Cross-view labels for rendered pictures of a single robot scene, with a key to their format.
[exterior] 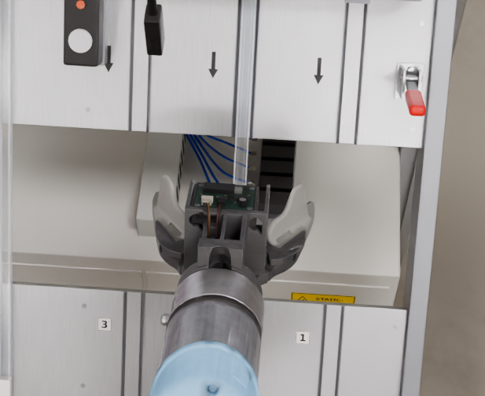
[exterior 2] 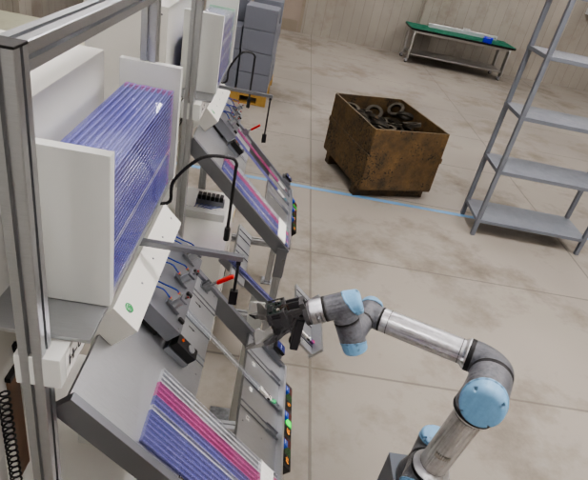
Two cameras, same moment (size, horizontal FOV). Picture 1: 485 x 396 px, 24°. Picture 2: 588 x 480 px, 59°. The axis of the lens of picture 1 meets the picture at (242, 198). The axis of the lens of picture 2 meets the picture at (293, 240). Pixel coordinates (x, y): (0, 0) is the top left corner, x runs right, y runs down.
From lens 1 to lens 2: 1.39 m
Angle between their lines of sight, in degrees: 69
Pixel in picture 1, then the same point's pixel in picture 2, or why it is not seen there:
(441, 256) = not seen: hidden behind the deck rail
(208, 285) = (315, 301)
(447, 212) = not seen: hidden behind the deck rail
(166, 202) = (259, 335)
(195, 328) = (335, 298)
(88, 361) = (255, 430)
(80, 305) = (242, 421)
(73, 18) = (185, 346)
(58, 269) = not seen: outside the picture
